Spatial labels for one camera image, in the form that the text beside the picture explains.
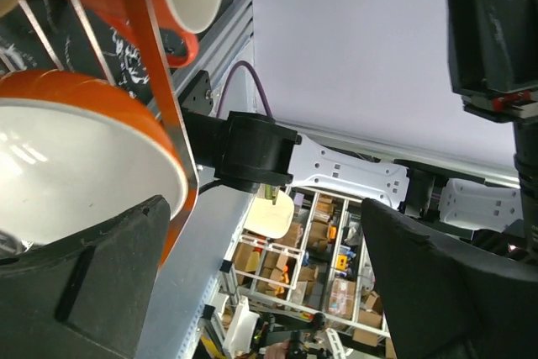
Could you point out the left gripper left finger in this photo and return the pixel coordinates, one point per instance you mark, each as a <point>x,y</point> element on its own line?
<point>86,295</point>

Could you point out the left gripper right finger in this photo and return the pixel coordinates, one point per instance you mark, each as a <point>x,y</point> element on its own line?
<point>444,298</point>

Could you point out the metal wire dish rack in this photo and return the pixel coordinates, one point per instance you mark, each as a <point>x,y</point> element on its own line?
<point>142,19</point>

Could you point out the orange bowl white inside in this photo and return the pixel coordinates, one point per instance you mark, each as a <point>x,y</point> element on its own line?
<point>76,151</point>

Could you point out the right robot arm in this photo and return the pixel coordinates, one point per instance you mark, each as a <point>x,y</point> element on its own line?
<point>247,150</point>

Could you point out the shelving rack with boxes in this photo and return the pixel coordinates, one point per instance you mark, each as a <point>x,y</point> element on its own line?
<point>320,265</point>

